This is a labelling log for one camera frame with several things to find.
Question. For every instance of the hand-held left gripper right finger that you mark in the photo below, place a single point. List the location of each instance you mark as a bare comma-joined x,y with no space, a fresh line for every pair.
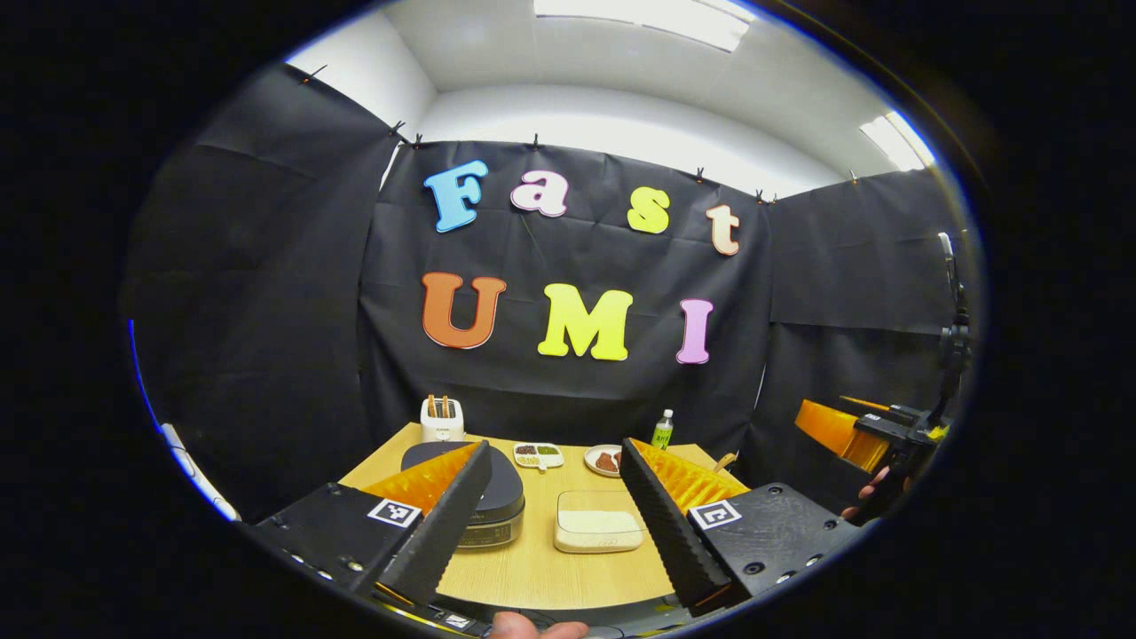
670,532

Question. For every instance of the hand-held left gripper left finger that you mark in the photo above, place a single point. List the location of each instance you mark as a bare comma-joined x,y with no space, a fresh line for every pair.
444,532

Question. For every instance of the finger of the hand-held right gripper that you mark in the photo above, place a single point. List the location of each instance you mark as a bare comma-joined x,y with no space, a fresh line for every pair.
887,410
834,430

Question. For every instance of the dark grey rice cooker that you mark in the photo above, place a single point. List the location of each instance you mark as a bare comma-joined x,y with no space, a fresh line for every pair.
504,497

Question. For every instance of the clear rice box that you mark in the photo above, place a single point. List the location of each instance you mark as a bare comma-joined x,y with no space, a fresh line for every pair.
599,543

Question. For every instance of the wooden spoon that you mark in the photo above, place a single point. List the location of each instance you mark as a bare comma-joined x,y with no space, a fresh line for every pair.
728,460

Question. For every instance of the brown meat piece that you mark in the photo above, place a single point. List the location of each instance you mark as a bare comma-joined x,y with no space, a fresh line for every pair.
607,461

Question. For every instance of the green drink bottle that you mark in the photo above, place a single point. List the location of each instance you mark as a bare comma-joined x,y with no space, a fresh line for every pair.
662,435

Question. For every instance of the white toaster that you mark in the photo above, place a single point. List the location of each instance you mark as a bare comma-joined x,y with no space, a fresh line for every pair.
442,430

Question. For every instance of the white round plate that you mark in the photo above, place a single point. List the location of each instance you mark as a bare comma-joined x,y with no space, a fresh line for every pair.
589,461

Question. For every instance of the white divided bean dish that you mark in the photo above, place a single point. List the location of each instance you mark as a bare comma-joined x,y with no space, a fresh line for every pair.
538,464

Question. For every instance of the black backdrop cloth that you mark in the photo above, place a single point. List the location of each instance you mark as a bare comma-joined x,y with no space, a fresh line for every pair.
577,399

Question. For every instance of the white side table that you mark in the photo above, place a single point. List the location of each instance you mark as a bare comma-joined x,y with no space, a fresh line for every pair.
200,479

